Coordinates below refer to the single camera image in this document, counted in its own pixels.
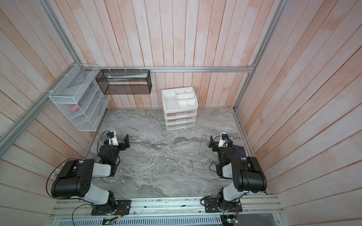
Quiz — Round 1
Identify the white plastic drawer organizer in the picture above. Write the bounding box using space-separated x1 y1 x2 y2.
161 87 198 131

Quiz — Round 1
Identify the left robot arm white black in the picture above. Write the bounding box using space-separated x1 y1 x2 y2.
48 131 131 217

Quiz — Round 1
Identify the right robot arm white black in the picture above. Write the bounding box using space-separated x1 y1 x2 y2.
202 133 267 212

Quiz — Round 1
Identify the dark purple notebook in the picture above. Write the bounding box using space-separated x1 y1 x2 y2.
232 145 247 158

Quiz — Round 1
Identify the pink eraser block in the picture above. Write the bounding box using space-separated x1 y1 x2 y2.
70 104 81 112

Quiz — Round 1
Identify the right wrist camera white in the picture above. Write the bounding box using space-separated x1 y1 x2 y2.
218 132 233 148

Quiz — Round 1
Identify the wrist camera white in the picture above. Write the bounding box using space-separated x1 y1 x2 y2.
218 132 233 148
104 131 118 146

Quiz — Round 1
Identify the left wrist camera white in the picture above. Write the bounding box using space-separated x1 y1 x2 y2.
104 131 118 146

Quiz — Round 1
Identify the black wire mesh basket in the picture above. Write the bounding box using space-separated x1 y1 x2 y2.
96 69 152 95

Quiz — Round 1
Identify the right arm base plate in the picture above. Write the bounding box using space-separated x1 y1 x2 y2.
200 196 243 213

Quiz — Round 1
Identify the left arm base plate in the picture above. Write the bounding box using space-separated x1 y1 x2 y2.
91 200 132 216

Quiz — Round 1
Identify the white wire mesh shelf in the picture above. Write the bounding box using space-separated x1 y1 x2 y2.
49 64 110 132

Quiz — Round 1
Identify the aluminium mounting rail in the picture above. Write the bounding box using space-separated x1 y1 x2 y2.
50 194 284 219

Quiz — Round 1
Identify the horizontal aluminium frame bar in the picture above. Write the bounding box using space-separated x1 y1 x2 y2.
97 66 254 73

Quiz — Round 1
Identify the left aluminium frame bar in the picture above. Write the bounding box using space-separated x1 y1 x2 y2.
0 63 78 157

